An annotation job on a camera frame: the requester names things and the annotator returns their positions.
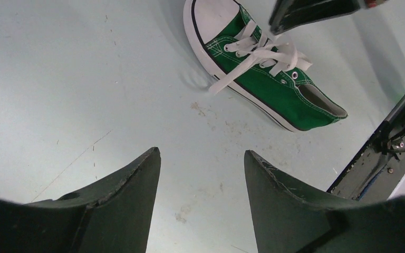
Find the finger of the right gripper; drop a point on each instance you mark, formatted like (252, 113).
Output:
(289, 14)

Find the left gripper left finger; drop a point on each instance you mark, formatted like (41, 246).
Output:
(112, 214)

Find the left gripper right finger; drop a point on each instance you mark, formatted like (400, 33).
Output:
(291, 216)

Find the white shoelace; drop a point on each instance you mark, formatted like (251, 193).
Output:
(266, 52)

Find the green canvas sneaker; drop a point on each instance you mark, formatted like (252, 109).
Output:
(291, 99)

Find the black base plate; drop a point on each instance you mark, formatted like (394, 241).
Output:
(374, 172)

